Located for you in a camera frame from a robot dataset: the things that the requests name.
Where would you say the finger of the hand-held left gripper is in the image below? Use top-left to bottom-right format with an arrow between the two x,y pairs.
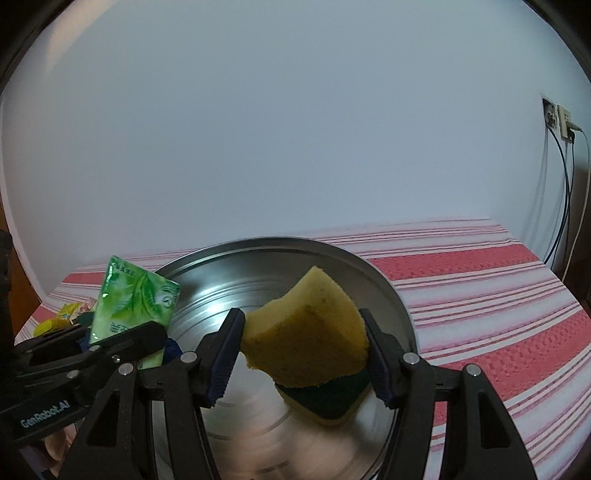
65,322 -> 182,407
14,324 -> 93,370

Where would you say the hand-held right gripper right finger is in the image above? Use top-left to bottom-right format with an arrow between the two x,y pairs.
359,308 -> 539,480

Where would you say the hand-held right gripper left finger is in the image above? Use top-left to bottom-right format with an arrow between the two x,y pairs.
59,308 -> 246,480

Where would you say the yellow tissue packet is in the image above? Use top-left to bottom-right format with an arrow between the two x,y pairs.
34,302 -> 86,337

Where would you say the green tissue packet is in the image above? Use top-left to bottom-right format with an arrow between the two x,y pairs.
88,256 -> 182,370

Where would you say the yellow and green sponge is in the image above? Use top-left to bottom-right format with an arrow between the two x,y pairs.
241,265 -> 371,426

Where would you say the round metal basin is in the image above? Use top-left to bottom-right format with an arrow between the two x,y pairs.
152,236 -> 419,480

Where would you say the red white striped cloth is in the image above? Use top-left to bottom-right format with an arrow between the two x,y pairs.
14,219 -> 591,480

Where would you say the black cable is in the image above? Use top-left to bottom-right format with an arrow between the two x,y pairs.
561,136 -> 576,278

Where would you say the white cable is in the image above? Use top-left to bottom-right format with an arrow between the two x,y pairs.
566,121 -> 591,278

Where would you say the grey wall socket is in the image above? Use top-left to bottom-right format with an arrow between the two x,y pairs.
542,95 -> 559,131

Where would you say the beige wall socket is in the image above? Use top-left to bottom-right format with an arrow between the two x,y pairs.
557,105 -> 576,142

